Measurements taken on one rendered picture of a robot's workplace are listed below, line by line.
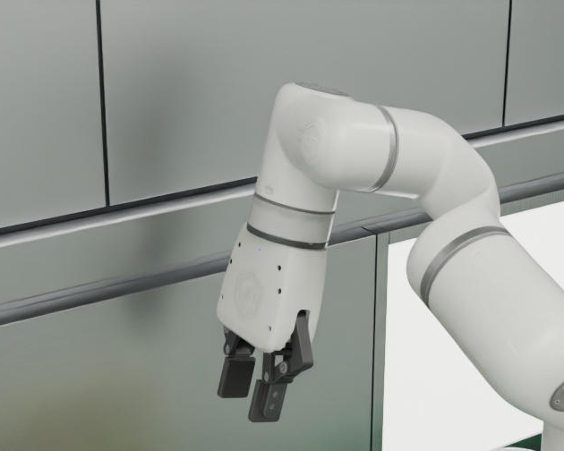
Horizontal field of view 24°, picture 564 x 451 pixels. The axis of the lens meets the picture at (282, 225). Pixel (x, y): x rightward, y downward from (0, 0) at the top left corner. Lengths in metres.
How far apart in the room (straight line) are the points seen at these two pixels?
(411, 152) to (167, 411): 0.41
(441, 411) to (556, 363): 0.67
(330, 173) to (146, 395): 0.37
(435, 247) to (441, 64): 0.50
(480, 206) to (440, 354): 0.55
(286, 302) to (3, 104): 0.31
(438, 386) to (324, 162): 0.55
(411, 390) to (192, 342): 0.32
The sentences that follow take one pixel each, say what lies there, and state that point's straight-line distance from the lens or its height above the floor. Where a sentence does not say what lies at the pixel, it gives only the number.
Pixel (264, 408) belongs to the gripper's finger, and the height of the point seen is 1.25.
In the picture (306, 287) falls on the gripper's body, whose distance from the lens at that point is 1.14.
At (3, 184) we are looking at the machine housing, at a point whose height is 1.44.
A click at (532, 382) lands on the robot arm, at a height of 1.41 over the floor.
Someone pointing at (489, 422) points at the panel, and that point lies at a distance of 1.63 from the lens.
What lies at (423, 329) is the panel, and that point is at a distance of 1.50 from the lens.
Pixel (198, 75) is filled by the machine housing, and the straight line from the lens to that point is 1.26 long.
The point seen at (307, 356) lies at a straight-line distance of 1.14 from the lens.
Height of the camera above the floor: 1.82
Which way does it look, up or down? 20 degrees down
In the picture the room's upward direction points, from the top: straight up
